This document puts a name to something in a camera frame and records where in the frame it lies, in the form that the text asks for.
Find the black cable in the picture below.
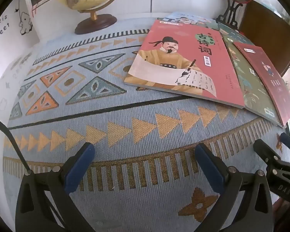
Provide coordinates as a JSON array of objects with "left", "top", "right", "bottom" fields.
[{"left": 0, "top": 115, "right": 31, "bottom": 174}]

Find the light blue cartoon book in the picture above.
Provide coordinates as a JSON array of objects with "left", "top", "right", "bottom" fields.
[{"left": 164, "top": 11, "right": 219, "bottom": 31}]

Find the pink book with scholar figure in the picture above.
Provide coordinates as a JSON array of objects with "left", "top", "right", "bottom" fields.
[{"left": 124, "top": 18, "right": 246, "bottom": 110}]

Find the white poster with drawings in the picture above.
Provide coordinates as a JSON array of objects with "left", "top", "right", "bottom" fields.
[{"left": 0, "top": 0, "right": 41, "bottom": 54}]

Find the green book with robed figure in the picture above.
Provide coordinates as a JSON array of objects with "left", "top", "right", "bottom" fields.
[{"left": 222, "top": 35, "right": 285, "bottom": 128}]

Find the patterned woven table mat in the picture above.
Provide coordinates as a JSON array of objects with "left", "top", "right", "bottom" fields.
[{"left": 1, "top": 17, "right": 289, "bottom": 232}]

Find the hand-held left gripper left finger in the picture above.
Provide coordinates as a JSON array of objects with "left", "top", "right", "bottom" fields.
[{"left": 15, "top": 142, "right": 96, "bottom": 232}]

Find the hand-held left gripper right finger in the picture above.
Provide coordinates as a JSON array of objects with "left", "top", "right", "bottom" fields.
[{"left": 194, "top": 142, "right": 274, "bottom": 232}]

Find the dark green book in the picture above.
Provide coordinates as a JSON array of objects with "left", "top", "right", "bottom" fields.
[{"left": 217, "top": 21, "right": 255, "bottom": 46}]

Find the red book with small figure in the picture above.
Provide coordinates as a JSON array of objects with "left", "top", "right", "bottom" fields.
[{"left": 233, "top": 41, "right": 290, "bottom": 128}]

